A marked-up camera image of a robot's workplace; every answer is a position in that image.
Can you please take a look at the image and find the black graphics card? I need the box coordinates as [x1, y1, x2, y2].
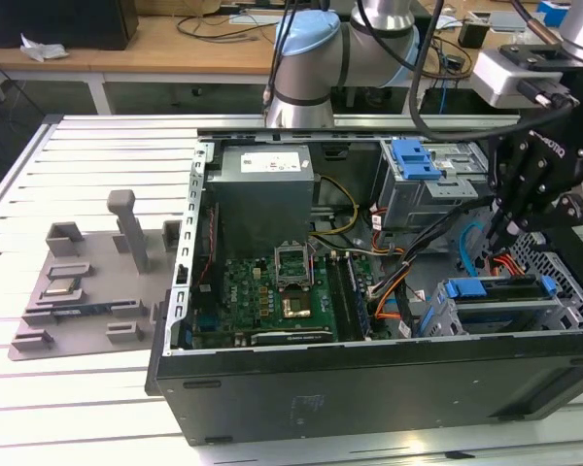
[249, 328, 337, 348]

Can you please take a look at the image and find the grey flat box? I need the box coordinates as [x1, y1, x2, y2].
[490, 10, 529, 31]

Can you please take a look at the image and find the dark blue RAM stick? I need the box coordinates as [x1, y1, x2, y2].
[51, 305, 111, 319]

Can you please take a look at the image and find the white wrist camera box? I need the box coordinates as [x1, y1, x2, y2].
[469, 48, 582, 109]

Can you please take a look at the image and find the wooden desk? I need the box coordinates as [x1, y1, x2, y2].
[0, 9, 583, 116]

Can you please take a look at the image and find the multicolour wire bundle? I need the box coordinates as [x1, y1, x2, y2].
[366, 259, 412, 298]

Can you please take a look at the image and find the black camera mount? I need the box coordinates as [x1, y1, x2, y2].
[498, 42, 565, 67]

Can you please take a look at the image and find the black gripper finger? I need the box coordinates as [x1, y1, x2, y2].
[484, 134, 517, 252]
[500, 191, 583, 250]

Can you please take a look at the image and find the metal drive cage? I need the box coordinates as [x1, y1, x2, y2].
[372, 138, 497, 230]

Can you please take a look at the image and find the thick black cable bundle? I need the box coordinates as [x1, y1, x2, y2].
[397, 193, 497, 273]

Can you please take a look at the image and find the orange red power wire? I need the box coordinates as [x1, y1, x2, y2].
[485, 248, 522, 279]

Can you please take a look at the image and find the blue RAM slot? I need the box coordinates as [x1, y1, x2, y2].
[347, 254, 373, 339]

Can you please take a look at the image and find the CPU socket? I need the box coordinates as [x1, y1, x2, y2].
[277, 285, 317, 322]

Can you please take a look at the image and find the yellow black wire bundle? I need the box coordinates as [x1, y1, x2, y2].
[310, 175, 361, 240]

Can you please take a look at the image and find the black PC case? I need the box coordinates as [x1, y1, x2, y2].
[144, 126, 583, 447]

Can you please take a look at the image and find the blue data wire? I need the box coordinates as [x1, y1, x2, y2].
[456, 218, 492, 278]

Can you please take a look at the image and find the grey power supply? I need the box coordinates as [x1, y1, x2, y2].
[204, 145, 318, 258]

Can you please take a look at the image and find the thin locking lever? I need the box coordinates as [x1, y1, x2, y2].
[307, 238, 320, 292]

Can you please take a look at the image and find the orange data wire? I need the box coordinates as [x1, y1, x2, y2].
[372, 286, 409, 322]

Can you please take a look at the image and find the white flat device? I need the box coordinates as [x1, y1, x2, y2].
[228, 13, 286, 25]

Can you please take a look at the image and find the crumpled white paper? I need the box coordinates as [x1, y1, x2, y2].
[18, 33, 71, 63]

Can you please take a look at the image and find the black RAM slot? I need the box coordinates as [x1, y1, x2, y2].
[339, 251, 366, 341]
[324, 251, 356, 342]

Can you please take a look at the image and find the blue cardboard box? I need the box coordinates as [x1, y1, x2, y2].
[536, 0, 574, 16]

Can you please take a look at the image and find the dark square container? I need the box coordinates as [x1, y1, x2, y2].
[458, 19, 492, 49]

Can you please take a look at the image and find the blue plastic drive carrier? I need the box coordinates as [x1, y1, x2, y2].
[391, 139, 443, 181]

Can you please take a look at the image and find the metal disk bay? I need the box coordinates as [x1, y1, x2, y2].
[417, 274, 583, 339]

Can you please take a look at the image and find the grey parts rack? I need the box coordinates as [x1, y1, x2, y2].
[7, 188, 184, 363]

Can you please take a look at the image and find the metal socket cover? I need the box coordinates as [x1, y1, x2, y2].
[273, 240, 314, 292]

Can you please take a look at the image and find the silver CPU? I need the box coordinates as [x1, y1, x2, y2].
[44, 277, 82, 296]

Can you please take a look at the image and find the large black box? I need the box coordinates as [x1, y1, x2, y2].
[0, 0, 140, 51]

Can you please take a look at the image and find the green motherboard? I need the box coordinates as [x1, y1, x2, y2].
[189, 251, 376, 349]

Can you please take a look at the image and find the black camera cable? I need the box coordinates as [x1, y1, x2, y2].
[406, 0, 526, 145]

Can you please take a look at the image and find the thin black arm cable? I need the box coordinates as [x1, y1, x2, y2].
[260, 0, 300, 117]

